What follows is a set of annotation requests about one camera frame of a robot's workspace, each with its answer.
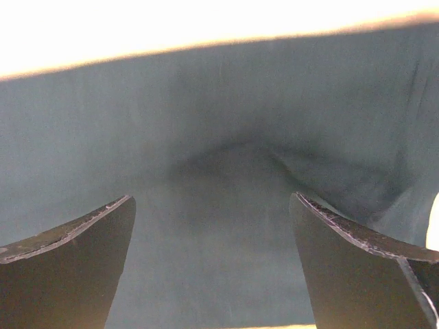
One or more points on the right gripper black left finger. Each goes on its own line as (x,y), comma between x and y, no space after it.
(67,277)

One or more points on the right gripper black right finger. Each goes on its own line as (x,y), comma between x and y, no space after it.
(359,278)

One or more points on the black t shirt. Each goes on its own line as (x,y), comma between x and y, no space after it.
(211,142)

